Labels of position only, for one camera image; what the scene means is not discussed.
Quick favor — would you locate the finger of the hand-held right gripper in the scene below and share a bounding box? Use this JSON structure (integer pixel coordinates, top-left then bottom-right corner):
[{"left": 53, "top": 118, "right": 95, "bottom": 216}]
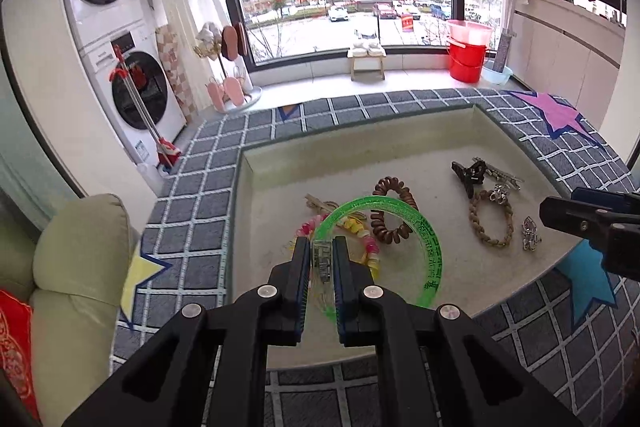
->
[
  {"left": 571, "top": 187, "right": 640, "bottom": 209},
  {"left": 539, "top": 194, "right": 640, "bottom": 280}
]

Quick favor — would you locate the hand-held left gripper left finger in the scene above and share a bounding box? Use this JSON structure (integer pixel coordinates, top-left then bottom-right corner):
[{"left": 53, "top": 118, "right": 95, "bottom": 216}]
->
[{"left": 62, "top": 236, "right": 313, "bottom": 427}]

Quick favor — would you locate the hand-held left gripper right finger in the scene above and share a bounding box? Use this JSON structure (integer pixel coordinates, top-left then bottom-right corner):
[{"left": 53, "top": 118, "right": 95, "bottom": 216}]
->
[{"left": 332, "top": 236, "right": 583, "bottom": 427}]

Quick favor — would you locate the pink yellow bead bracelet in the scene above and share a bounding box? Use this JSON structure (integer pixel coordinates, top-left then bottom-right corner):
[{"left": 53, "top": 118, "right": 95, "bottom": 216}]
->
[{"left": 290, "top": 214, "right": 382, "bottom": 280}]

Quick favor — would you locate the small silver chain charm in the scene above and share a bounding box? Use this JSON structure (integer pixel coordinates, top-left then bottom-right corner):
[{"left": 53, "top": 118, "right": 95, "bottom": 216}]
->
[{"left": 521, "top": 216, "right": 542, "bottom": 252}]

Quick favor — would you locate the long silver hair clip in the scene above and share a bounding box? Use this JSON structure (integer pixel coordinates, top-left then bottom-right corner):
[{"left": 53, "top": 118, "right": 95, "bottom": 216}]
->
[{"left": 472, "top": 157, "right": 525, "bottom": 190}]

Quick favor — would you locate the green transparent bangle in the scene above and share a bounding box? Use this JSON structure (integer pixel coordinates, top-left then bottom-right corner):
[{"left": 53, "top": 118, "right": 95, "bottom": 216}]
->
[{"left": 311, "top": 196, "right": 445, "bottom": 323}]

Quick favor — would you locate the braided rope bracelet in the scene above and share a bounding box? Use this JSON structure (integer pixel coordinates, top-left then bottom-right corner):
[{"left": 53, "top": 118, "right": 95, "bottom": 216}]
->
[{"left": 468, "top": 188, "right": 516, "bottom": 249}]

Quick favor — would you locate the brown spiral hair tie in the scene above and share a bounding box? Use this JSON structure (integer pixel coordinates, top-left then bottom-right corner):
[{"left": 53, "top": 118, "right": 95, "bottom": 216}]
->
[{"left": 370, "top": 177, "right": 418, "bottom": 245}]

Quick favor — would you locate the green jewelry tray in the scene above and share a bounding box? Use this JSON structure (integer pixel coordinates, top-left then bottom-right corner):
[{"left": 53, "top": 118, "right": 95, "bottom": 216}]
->
[{"left": 224, "top": 103, "right": 591, "bottom": 370}]

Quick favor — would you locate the beige hair clip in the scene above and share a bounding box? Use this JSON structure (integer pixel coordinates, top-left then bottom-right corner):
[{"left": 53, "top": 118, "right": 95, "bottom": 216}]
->
[{"left": 305, "top": 193, "right": 341, "bottom": 214}]

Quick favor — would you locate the blue star patch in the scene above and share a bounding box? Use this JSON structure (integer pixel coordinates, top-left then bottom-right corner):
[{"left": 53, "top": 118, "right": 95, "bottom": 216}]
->
[{"left": 560, "top": 239, "right": 621, "bottom": 328}]

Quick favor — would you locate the purple star patch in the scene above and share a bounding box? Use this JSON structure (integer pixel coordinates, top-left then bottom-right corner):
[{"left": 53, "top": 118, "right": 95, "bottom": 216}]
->
[{"left": 507, "top": 91, "right": 603, "bottom": 140}]

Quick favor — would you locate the black claw hair clip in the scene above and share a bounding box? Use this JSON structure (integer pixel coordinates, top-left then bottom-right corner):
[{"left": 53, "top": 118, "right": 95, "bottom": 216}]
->
[{"left": 451, "top": 159, "right": 488, "bottom": 198}]

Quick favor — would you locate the grey checked mat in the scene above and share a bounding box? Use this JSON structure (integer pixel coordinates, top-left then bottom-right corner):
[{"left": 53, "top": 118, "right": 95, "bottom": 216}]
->
[{"left": 107, "top": 88, "right": 640, "bottom": 427}]

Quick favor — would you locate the blue basin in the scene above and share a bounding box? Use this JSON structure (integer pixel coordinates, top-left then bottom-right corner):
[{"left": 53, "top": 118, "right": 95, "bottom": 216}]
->
[{"left": 481, "top": 61, "right": 514, "bottom": 86}]

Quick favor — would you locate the yellow star patch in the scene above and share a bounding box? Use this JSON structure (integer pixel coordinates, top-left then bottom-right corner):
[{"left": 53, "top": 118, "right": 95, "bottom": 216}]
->
[{"left": 120, "top": 239, "right": 173, "bottom": 330}]

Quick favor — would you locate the grey brush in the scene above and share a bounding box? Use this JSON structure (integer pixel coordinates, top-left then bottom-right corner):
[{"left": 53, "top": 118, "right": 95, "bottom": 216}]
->
[{"left": 494, "top": 29, "right": 513, "bottom": 70}]

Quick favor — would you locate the red bucket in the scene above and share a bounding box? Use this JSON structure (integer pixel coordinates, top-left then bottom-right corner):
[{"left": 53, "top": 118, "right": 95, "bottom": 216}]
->
[{"left": 446, "top": 36, "right": 488, "bottom": 84}]

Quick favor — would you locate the pink slipper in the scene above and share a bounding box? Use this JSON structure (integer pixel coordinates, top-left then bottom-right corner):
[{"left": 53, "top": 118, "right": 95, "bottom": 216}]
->
[
  {"left": 222, "top": 77, "right": 246, "bottom": 105},
  {"left": 206, "top": 82, "right": 226, "bottom": 110}
]

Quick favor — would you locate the small wooden stool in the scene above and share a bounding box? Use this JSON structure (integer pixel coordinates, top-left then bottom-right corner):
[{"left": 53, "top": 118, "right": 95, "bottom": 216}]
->
[{"left": 350, "top": 53, "right": 387, "bottom": 82}]

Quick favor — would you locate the slipper rack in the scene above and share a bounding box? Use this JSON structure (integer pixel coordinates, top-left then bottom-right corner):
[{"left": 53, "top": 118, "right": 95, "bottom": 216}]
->
[{"left": 192, "top": 22, "right": 263, "bottom": 112}]

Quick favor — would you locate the red mop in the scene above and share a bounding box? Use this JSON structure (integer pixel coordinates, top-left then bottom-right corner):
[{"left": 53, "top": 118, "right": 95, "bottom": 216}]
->
[{"left": 109, "top": 44, "right": 182, "bottom": 168}]

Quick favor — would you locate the beige sofa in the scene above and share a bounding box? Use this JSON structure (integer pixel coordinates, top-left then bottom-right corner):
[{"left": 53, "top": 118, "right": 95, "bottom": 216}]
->
[{"left": 0, "top": 193, "right": 138, "bottom": 427}]

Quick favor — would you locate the white washing machine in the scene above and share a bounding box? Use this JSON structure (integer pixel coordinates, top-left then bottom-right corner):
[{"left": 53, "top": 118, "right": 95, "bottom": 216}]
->
[{"left": 77, "top": 24, "right": 188, "bottom": 162}]

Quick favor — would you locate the brown slipper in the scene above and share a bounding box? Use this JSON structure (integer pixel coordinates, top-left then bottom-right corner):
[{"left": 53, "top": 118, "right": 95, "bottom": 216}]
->
[{"left": 221, "top": 24, "right": 243, "bottom": 60}]

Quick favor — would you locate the beige patterned panel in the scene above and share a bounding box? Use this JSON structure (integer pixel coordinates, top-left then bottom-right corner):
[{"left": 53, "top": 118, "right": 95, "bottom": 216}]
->
[{"left": 155, "top": 26, "right": 198, "bottom": 118}]

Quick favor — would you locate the white fluffy slipper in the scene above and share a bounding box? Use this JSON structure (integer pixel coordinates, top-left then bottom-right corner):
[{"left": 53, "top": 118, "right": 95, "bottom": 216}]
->
[{"left": 196, "top": 22, "right": 223, "bottom": 58}]

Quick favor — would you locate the red patterned cushion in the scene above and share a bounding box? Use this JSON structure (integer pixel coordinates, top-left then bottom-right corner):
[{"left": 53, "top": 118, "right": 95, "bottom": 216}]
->
[{"left": 0, "top": 289, "right": 41, "bottom": 423}]

